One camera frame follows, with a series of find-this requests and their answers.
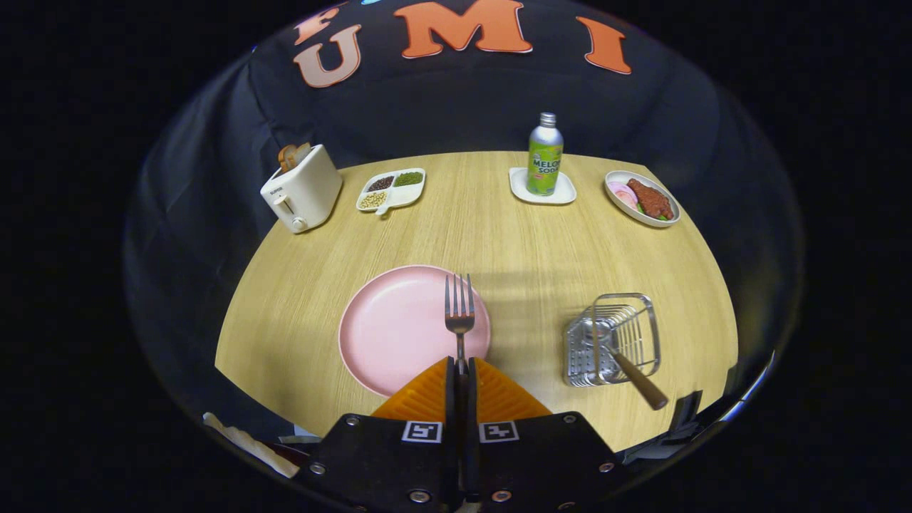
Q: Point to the black table clamp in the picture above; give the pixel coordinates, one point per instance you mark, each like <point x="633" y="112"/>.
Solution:
<point x="685" y="412"/>

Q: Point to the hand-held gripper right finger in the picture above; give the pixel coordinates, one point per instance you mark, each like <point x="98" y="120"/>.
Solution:
<point x="541" y="456"/>

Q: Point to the pink round plate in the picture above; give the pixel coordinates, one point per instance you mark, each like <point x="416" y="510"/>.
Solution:
<point x="399" y="328"/>

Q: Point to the cream toaster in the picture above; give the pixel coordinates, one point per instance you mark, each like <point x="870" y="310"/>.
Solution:
<point x="306" y="192"/>

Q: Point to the pink ham slices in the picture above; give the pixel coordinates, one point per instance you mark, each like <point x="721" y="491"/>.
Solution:
<point x="623" y="194"/>

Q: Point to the white divided condiment dish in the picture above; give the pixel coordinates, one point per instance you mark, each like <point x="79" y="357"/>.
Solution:
<point x="406" y="194"/>

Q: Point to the black backdrop cloth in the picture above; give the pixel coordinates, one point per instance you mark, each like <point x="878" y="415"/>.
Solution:
<point x="463" y="100"/>

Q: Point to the red fried meat piece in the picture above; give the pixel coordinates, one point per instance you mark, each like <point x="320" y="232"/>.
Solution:
<point x="650" y="198"/>

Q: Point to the white cloth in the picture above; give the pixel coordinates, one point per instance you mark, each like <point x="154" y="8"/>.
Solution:
<point x="249" y="445"/>

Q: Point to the toast slice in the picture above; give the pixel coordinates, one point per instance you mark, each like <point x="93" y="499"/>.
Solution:
<point x="287" y="158"/>
<point x="303" y="152"/>

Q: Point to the white oval food plate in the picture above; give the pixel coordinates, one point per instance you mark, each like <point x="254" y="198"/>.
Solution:
<point x="620" y="203"/>

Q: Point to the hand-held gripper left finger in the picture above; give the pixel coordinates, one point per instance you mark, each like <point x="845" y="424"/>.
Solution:
<point x="377" y="456"/>

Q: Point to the white square coaster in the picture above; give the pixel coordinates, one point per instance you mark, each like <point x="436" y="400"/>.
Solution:
<point x="519" y="189"/>

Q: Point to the green soda bottle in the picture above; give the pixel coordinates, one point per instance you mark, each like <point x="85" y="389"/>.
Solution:
<point x="545" y="160"/>

